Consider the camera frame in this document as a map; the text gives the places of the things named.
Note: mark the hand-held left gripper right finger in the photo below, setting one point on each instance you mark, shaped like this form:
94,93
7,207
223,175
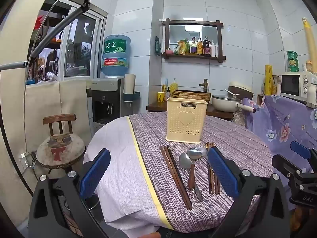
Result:
223,171

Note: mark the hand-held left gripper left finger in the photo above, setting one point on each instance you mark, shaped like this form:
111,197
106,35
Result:
95,171

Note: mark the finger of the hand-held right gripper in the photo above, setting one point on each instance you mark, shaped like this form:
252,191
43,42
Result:
284,163
301,150

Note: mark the brown wooden chopstick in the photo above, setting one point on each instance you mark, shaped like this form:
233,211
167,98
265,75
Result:
216,187
209,186
173,176
212,186
219,189
179,176

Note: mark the plain metal spoon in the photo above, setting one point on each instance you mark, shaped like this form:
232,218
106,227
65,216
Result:
204,151

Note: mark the cream perforated utensil holder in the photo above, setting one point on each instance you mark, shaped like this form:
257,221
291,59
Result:
185,133

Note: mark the utensils in yellow cup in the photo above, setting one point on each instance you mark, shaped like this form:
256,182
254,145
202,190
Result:
164,86

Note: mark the purple floral cloth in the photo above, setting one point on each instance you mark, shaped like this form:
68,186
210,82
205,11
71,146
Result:
279,119

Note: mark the cat print chair cushion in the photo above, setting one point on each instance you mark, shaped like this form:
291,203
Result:
59,148

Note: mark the white kettle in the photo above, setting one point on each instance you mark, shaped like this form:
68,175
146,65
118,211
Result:
312,94

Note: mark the wooden chair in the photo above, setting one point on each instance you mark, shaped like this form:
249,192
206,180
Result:
59,119

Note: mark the small wooden box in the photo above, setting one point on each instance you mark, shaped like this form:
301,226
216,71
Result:
260,99

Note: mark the white microwave oven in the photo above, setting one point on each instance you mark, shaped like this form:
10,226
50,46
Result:
292,84

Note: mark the cream pot with lid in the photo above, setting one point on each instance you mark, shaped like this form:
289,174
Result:
224,103

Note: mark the purple striped tablecloth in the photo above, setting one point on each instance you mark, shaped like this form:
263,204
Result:
153,133

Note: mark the grey water dispenser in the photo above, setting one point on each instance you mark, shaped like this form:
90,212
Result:
104,96

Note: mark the yellow wrap roll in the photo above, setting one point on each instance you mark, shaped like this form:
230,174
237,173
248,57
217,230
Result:
268,79

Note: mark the white rice ladle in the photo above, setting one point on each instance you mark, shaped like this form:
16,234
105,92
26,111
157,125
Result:
231,93

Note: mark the small white jar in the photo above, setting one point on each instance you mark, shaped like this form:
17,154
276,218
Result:
304,68

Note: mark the brown white rice cooker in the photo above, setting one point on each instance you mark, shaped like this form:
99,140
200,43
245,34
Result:
244,89

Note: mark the stack of green cups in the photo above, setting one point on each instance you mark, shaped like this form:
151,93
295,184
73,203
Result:
292,62

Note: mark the bamboo style faucet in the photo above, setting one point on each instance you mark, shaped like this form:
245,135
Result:
204,84

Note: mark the small dark pump bottle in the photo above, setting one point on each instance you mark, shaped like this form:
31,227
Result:
168,94

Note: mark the yellow cup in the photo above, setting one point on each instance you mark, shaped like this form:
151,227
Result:
161,97

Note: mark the yellow soap bottle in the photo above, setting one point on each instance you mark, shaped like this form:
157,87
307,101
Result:
173,85

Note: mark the beige hanging cloth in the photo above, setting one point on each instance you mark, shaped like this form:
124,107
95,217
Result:
14,104

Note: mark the blue water bottle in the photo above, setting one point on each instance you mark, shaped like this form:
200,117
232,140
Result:
116,54

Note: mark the white plastic bottle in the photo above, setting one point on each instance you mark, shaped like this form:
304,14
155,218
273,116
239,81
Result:
214,50

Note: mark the dark soy sauce bottle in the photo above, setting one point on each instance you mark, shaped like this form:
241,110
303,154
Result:
206,48

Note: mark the amber oil bottle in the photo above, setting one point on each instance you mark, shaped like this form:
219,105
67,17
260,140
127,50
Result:
199,47

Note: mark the white framed window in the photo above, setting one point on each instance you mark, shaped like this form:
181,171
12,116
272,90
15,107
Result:
79,44

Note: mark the green glass bottle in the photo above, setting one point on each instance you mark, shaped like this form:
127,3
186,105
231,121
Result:
187,47

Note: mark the yellow green seasoning bag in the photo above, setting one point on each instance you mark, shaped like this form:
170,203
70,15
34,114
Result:
180,48

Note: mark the pink small bowl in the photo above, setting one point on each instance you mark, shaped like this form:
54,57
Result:
169,51

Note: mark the green hanging packet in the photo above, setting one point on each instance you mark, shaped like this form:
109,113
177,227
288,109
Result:
157,45

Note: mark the dark wooden mirror shelf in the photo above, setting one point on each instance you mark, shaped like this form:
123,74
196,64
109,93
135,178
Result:
193,22

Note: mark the blue wall-mounted holder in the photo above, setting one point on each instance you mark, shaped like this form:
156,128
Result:
131,97

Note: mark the grey camera stand arm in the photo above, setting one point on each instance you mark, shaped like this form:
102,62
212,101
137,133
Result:
49,34

